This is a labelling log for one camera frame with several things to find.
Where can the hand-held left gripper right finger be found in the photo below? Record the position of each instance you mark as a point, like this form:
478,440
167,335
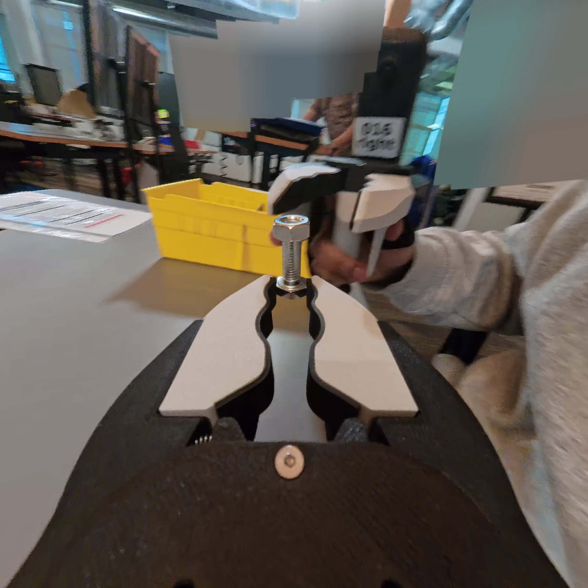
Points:
358,353

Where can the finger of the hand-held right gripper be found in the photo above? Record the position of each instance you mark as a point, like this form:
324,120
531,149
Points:
282,188
386,206

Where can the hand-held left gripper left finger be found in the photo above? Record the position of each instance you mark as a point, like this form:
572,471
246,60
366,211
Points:
220,349

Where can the steel bolt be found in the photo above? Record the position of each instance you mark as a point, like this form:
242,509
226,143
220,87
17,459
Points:
291,259

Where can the silver nut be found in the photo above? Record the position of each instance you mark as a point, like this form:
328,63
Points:
292,285

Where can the small standing desk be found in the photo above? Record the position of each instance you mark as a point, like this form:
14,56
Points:
275,140

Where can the grey desk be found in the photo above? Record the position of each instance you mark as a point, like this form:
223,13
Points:
69,321

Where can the long wooden office desk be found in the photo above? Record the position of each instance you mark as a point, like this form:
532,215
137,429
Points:
69,140

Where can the person's right hand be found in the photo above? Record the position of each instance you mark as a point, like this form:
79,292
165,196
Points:
344,268

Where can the blue jacket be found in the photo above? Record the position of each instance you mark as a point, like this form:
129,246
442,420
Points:
425,167

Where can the blue flat stack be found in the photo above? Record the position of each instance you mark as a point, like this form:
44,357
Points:
285,126

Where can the yellow plastic bin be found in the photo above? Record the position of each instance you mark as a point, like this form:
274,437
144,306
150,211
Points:
197,229

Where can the black monitor on pole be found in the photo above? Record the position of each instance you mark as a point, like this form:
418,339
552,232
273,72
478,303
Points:
105,55
142,78

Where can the person's grey sweatshirt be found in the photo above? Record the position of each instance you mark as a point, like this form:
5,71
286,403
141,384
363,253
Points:
551,436

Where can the laminated paper sheet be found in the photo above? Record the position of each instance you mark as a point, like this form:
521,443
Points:
59,213

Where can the small black monitor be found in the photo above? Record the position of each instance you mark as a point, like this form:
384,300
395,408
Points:
43,85

